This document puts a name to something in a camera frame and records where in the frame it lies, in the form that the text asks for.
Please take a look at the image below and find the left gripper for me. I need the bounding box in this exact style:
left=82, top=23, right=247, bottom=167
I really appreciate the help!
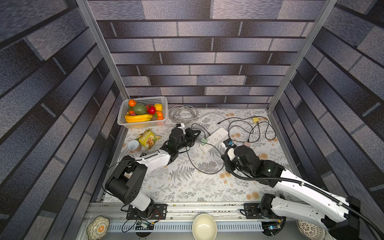
left=175, top=128, right=202, bottom=153

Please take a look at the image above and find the green charger plug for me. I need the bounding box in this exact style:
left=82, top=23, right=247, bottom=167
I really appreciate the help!
left=201, top=138, right=208, bottom=146

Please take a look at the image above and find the black charging cable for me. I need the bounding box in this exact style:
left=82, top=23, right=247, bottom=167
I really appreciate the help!
left=179, top=116, right=277, bottom=175

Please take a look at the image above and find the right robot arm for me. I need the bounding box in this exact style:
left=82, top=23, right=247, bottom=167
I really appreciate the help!
left=222, top=145, right=384, bottom=240

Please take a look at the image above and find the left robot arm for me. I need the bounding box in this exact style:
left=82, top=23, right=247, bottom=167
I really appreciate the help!
left=104, top=124, right=201, bottom=219

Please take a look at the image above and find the white power strip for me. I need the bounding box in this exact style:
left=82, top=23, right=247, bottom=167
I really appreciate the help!
left=200, top=128, right=229, bottom=153

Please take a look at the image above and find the yellow corn chips bag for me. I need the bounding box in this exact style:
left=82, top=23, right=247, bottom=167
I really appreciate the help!
left=136, top=129, right=162, bottom=150

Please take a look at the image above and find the green plastic mango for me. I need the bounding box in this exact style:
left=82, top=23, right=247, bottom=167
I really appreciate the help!
left=133, top=103, right=147, bottom=115

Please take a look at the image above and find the pull-tab food can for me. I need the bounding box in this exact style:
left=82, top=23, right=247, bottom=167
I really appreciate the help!
left=127, top=140, right=142, bottom=154

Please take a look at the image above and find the white plastic fruit basket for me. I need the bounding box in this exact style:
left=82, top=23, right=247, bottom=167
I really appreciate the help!
left=117, top=96, right=169, bottom=129

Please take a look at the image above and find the yellow plastic banana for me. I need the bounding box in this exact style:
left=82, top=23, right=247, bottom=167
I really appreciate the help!
left=125, top=114, right=153, bottom=123

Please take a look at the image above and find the orange plastic tangerine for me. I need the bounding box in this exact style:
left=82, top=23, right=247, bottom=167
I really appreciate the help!
left=129, top=99, right=137, bottom=108

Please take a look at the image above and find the cream ceramic bowl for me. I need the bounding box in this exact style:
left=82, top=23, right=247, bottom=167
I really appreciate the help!
left=192, top=214, right=218, bottom=240

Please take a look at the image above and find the floral green dish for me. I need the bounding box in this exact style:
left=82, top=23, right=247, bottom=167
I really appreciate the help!
left=87, top=216, right=110, bottom=240

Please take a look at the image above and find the white woven plate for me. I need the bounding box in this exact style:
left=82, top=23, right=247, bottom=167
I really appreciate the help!
left=297, top=220, right=326, bottom=240

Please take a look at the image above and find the coiled grey cable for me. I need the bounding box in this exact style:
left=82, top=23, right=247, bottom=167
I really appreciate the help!
left=168, top=104, right=199, bottom=126

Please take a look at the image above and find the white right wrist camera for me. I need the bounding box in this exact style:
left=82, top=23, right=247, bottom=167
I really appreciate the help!
left=223, top=139, right=237, bottom=161

